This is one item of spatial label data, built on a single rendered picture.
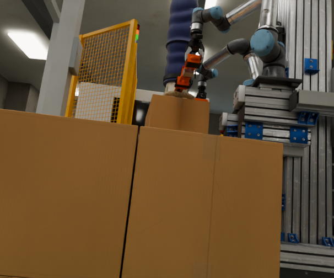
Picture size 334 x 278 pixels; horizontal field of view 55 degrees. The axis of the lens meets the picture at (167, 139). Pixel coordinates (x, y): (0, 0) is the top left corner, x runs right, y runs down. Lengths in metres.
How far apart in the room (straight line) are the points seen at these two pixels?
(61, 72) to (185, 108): 1.35
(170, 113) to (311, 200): 1.00
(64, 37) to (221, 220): 2.64
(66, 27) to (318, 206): 2.56
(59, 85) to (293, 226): 2.21
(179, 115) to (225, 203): 1.35
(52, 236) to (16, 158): 0.22
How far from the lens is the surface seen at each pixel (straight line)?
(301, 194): 1.89
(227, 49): 2.59
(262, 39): 1.73
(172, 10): 2.77
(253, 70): 2.52
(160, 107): 2.14
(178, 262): 0.84
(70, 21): 3.29
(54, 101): 3.00
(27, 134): 0.89
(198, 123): 2.16
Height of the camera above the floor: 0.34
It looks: 12 degrees up
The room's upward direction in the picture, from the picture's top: 6 degrees clockwise
